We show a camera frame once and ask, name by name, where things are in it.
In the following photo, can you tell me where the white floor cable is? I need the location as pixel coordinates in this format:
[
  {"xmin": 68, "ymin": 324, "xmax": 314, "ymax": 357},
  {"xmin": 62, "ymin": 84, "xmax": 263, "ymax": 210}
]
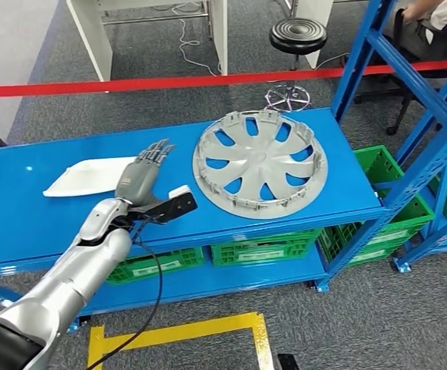
[{"xmin": 171, "ymin": 2, "xmax": 224, "ymax": 78}]

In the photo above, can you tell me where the black office chair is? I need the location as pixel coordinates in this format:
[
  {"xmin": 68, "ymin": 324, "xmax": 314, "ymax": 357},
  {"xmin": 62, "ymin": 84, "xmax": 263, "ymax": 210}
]
[{"xmin": 352, "ymin": 7, "xmax": 447, "ymax": 136}]

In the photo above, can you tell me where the white desk panel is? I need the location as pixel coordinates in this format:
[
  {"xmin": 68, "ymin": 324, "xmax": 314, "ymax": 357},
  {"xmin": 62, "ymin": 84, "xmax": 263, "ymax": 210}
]
[{"xmin": 285, "ymin": 0, "xmax": 334, "ymax": 70}]

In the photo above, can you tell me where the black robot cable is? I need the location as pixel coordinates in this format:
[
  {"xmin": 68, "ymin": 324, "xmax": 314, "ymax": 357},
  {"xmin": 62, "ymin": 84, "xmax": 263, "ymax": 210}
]
[{"xmin": 86, "ymin": 219, "xmax": 164, "ymax": 370}]

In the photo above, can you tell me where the long red barrier belt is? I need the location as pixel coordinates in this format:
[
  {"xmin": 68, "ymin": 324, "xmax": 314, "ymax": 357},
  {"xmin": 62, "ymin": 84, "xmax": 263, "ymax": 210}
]
[{"xmin": 0, "ymin": 59, "xmax": 447, "ymax": 99}]

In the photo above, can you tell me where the white plastic car part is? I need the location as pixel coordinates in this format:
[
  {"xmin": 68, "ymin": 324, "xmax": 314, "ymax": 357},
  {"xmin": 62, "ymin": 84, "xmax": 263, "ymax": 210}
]
[{"xmin": 42, "ymin": 155, "xmax": 140, "ymax": 199}]

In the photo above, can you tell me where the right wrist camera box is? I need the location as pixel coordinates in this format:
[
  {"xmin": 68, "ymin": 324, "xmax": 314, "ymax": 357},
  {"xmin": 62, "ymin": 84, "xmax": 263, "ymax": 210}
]
[{"xmin": 146, "ymin": 185, "xmax": 199, "ymax": 224}]

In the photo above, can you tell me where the blue metal shelf rack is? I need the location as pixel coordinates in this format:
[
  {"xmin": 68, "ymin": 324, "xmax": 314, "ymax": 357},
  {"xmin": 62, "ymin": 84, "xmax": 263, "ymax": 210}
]
[
  {"xmin": 393, "ymin": 71, "xmax": 447, "ymax": 274},
  {"xmin": 0, "ymin": 0, "xmax": 447, "ymax": 333}
]

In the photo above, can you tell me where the black round stool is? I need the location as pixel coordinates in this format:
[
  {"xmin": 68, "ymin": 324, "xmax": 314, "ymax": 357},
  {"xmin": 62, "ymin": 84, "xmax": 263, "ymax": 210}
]
[{"xmin": 265, "ymin": 18, "xmax": 328, "ymax": 113}]

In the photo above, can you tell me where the white desk with metal bar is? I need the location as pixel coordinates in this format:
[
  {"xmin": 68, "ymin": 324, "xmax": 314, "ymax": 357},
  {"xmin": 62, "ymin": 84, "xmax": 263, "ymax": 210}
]
[{"xmin": 66, "ymin": 0, "xmax": 229, "ymax": 82}]

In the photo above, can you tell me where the grey wheel hubcap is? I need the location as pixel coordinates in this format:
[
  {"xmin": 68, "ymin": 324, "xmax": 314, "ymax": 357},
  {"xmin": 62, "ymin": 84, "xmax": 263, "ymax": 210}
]
[{"xmin": 192, "ymin": 109, "xmax": 329, "ymax": 220}]

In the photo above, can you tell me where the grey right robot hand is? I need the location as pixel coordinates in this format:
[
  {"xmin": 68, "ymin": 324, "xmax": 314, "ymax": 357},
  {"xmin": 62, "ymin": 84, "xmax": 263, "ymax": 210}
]
[{"xmin": 115, "ymin": 137, "xmax": 177, "ymax": 207}]

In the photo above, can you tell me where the tall open green crate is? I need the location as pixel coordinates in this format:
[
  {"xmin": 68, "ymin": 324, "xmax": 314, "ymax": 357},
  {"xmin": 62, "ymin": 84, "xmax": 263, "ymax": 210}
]
[{"xmin": 319, "ymin": 145, "xmax": 436, "ymax": 257}]

